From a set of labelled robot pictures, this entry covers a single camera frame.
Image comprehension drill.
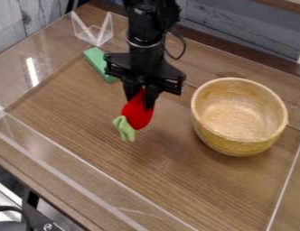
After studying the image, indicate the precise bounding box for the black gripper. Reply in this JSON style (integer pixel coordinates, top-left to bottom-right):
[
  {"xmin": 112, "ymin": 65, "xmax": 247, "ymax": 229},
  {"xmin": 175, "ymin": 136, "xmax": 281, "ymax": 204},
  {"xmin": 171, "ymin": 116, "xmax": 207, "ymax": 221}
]
[{"xmin": 105, "ymin": 53, "xmax": 187, "ymax": 109}]

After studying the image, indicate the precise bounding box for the red plush strawberry toy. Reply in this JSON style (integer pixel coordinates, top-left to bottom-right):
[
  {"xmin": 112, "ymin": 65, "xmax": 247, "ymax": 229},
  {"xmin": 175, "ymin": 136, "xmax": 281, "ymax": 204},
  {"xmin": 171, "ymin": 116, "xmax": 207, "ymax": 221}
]
[{"xmin": 113, "ymin": 88, "xmax": 155, "ymax": 142}]

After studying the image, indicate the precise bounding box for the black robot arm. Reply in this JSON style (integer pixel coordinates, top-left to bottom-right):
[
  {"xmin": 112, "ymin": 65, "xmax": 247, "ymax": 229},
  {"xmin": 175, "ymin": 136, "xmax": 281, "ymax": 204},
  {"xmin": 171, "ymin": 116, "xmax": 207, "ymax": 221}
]
[{"xmin": 105, "ymin": 0, "xmax": 187, "ymax": 109}]

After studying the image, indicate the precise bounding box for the green foam block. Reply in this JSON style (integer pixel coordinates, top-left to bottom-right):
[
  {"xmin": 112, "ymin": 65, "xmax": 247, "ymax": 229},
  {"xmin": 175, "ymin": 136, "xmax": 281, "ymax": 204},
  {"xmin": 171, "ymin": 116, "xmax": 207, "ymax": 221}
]
[{"xmin": 84, "ymin": 47, "xmax": 118, "ymax": 83}]

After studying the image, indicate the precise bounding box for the wooden bowl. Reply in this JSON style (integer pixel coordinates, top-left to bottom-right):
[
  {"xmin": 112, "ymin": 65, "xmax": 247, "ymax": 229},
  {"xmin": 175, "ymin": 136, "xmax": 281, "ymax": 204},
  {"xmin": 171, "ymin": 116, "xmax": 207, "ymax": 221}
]
[{"xmin": 192, "ymin": 78, "xmax": 290, "ymax": 157}]

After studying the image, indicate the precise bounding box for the clear acrylic corner bracket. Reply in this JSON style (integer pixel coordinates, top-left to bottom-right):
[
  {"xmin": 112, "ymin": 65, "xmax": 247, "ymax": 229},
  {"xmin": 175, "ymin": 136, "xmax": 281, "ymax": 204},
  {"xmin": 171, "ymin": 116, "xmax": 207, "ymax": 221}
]
[{"xmin": 70, "ymin": 12, "xmax": 114, "ymax": 47}]

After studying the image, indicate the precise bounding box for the black table frame bracket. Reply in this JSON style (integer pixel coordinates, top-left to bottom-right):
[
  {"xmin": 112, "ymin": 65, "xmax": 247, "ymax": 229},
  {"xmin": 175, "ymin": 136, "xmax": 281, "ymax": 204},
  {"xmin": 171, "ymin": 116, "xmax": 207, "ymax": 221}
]
[{"xmin": 22, "ymin": 189, "xmax": 65, "ymax": 231}]

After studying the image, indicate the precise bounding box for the black cable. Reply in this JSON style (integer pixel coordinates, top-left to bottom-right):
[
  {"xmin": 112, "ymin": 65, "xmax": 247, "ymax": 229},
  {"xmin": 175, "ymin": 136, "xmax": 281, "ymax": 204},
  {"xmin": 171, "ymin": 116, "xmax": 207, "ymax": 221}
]
[{"xmin": 0, "ymin": 206, "xmax": 26, "ymax": 231}]

